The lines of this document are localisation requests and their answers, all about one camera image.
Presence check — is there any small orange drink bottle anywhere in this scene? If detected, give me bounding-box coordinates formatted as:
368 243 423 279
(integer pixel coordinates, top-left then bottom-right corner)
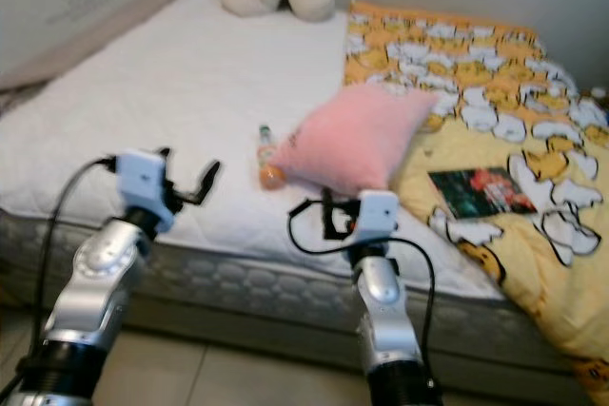
255 124 287 190

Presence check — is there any pink fluffy pillow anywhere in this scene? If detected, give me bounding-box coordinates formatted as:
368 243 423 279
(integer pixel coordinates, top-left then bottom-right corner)
268 83 441 193

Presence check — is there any dark illustrated book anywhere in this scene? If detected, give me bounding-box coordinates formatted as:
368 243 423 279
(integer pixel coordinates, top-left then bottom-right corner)
426 166 539 223

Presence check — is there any white quilted mattress cover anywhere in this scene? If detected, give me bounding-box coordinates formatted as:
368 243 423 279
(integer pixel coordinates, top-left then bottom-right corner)
0 0 510 302

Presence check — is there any grey quilted mattress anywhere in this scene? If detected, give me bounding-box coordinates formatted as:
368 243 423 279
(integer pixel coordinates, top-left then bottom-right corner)
0 206 581 397

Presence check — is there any yellow cartoon print blanket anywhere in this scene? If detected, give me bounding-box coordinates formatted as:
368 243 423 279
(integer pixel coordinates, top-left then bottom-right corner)
343 0 609 406

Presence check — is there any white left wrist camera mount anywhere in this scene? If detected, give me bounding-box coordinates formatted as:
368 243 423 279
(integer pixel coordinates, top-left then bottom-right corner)
114 149 180 234

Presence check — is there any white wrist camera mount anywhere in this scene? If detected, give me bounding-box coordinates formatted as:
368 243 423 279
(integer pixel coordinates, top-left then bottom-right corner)
350 190 401 241
114 149 180 234

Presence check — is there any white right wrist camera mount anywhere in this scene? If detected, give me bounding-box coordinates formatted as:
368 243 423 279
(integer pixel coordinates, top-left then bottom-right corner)
350 190 401 241

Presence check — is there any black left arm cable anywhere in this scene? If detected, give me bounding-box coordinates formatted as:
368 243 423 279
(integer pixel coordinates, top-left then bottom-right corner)
38 157 120 378

